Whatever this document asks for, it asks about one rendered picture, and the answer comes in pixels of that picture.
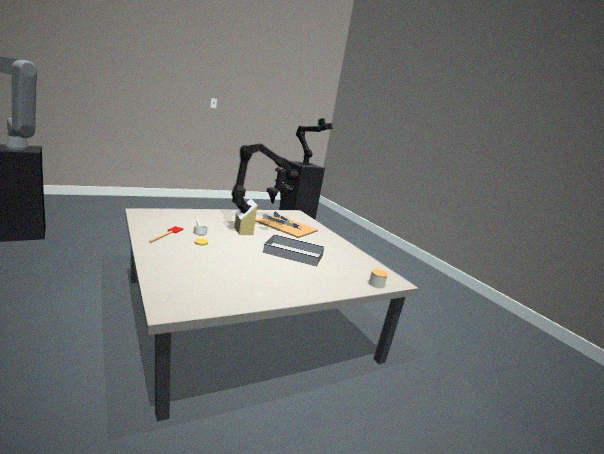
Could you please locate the red spatula with wooden handle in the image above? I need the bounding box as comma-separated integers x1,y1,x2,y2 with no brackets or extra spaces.
149,226,184,243

